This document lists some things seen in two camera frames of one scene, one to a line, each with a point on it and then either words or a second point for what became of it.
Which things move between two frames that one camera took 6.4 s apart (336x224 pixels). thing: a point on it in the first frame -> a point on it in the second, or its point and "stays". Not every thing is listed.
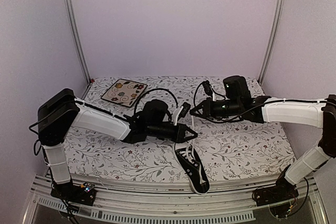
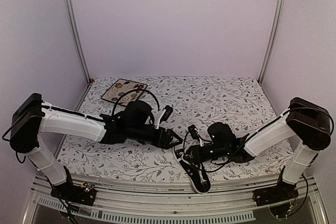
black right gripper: [207, 107] -> [197, 155]
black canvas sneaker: [189, 160] stays
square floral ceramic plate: [124, 93] stays
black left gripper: [179, 136] -> [165, 144]
